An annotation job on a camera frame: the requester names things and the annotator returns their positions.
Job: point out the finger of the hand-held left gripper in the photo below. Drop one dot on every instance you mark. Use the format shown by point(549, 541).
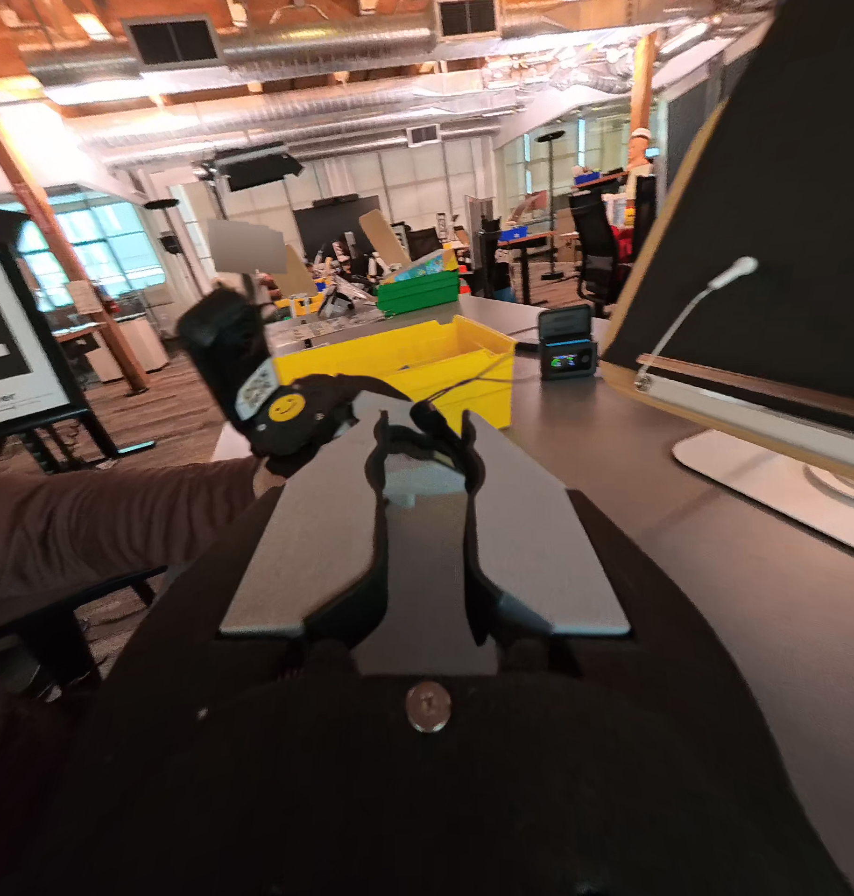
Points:
point(378, 395)

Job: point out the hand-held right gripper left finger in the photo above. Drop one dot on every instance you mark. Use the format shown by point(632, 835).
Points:
point(308, 553)

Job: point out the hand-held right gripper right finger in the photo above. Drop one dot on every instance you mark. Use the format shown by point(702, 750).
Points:
point(546, 553)

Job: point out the yellow plastic bin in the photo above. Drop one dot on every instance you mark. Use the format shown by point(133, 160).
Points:
point(329, 371)

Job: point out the person's left forearm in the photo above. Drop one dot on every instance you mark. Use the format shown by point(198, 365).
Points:
point(118, 518)

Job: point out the person's left hand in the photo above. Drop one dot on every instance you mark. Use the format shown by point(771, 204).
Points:
point(267, 483)

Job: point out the beige cardboard sheet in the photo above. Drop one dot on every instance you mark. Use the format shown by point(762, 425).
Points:
point(299, 276)
point(381, 234)

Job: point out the green box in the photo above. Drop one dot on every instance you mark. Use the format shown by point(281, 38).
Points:
point(416, 294)

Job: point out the colourful printed box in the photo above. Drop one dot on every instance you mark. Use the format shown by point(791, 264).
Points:
point(427, 266)

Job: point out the black ceiling-hung panel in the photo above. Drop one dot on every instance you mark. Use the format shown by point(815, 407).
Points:
point(259, 168)

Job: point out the small black display device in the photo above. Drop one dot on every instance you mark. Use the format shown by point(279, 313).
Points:
point(567, 336)

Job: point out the framed printed marker sign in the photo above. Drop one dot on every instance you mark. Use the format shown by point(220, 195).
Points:
point(20, 392)

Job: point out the black floor stand pole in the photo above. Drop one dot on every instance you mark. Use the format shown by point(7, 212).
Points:
point(551, 210)

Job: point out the black office chair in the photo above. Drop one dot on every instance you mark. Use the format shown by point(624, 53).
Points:
point(595, 238)

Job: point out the black double ceiling vent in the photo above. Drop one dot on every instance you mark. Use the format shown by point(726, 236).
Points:
point(171, 42)

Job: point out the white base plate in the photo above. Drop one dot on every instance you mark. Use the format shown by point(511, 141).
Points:
point(735, 469)

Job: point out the silver corrugated ceiling duct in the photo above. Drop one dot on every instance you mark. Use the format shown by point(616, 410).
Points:
point(294, 45)
point(259, 119)

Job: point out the black board with wooden frame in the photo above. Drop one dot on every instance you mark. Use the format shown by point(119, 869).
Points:
point(784, 175)

